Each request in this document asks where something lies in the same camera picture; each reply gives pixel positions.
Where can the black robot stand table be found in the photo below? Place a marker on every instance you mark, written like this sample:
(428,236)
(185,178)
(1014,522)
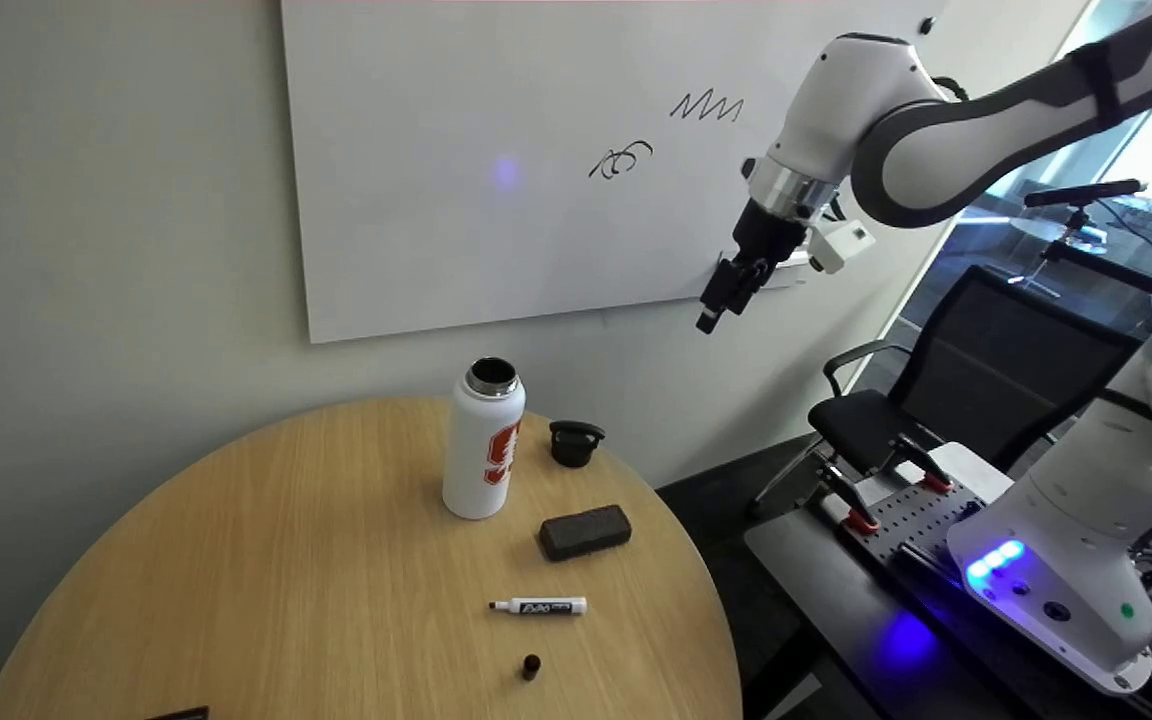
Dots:
(843,612)

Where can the white dry erase marker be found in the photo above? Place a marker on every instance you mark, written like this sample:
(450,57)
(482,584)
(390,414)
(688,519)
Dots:
(540,605)

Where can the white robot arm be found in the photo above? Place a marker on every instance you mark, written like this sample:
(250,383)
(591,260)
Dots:
(961,140)

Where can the black office chair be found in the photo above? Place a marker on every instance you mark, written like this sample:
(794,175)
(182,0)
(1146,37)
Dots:
(1002,365)

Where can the black whiteboard eraser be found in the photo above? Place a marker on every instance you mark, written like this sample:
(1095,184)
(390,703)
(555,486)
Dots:
(587,534)

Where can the white perforated mounting plate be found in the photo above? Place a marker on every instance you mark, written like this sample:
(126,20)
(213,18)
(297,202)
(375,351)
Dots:
(918,522)

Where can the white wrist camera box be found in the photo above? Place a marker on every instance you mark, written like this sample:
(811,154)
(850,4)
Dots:
(843,251)

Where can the black bottle lid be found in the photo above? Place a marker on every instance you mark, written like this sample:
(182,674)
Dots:
(572,440)

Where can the black marker cap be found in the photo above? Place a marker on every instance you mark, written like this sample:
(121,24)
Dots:
(528,665)

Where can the white wall whiteboard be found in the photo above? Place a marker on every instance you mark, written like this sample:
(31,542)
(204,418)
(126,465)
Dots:
(469,147)

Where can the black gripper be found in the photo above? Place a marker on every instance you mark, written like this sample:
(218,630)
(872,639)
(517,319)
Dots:
(771,241)

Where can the black background desk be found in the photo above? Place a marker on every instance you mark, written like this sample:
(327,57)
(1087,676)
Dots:
(1080,253)

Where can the white water bottle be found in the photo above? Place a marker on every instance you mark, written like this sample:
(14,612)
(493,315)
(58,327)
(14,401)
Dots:
(482,453)

